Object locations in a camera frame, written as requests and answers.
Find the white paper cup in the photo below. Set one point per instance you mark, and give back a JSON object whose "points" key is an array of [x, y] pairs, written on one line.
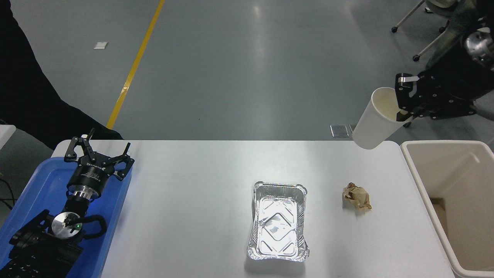
{"points": [[372, 129]]}

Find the person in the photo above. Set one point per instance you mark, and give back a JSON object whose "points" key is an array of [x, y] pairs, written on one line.
{"points": [[27, 96]]}

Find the crumpled tan paper ball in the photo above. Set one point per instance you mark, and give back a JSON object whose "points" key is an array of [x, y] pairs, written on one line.
{"points": [[357, 196]]}

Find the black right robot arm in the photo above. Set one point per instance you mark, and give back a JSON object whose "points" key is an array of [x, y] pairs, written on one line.
{"points": [[480, 44]]}

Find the large pale plastic bin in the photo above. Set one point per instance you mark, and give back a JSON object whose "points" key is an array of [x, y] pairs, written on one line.
{"points": [[463, 173]]}

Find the blue plastic tray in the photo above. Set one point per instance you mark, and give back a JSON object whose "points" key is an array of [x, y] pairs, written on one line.
{"points": [[36, 185]]}

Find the rectangular foil tray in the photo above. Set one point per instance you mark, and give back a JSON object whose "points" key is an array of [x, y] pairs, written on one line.
{"points": [[278, 222]]}

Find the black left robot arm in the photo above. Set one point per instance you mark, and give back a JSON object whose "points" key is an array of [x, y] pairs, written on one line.
{"points": [[61, 226]]}

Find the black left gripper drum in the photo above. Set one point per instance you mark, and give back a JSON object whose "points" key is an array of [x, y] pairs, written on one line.
{"points": [[91, 174]]}

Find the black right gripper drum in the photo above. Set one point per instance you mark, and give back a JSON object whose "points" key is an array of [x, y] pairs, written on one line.
{"points": [[457, 83]]}

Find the white side table corner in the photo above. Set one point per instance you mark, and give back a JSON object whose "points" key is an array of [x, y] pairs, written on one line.
{"points": [[5, 135]]}

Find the silver floor socket cover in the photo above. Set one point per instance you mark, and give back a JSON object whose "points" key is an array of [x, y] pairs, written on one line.
{"points": [[352, 127], [339, 130]]}

